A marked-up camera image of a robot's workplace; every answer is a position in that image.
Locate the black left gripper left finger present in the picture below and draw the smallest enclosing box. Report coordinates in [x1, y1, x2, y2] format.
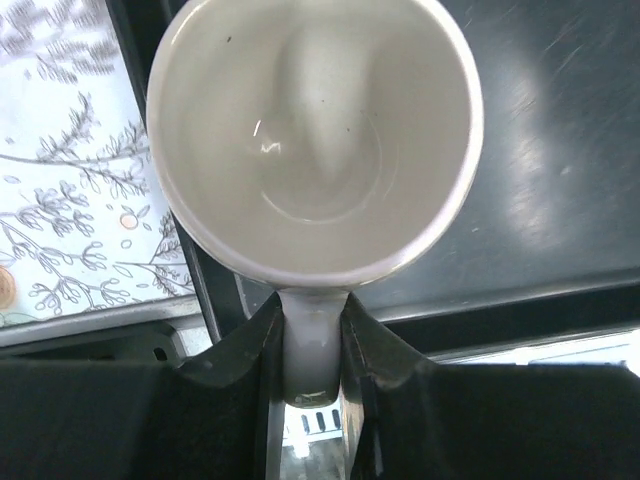
[179, 294, 285, 479]

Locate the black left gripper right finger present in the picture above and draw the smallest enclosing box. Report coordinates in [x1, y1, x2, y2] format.
[341, 294, 432, 479]

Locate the cream white ceramic cup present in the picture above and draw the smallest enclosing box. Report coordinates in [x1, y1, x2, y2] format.
[145, 1, 484, 408]

